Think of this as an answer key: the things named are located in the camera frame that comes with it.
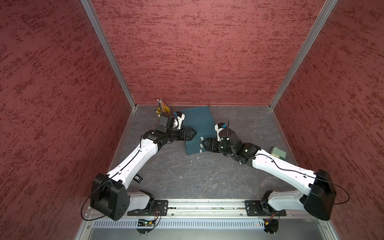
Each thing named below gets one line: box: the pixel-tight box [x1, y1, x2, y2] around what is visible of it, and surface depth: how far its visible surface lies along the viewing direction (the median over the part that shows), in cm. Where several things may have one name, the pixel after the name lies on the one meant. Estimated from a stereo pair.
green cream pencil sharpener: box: [271, 146, 287, 160], surface depth 91 cm
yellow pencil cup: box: [156, 106, 170, 116], surface depth 105 cm
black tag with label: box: [133, 174, 143, 184], surface depth 83 cm
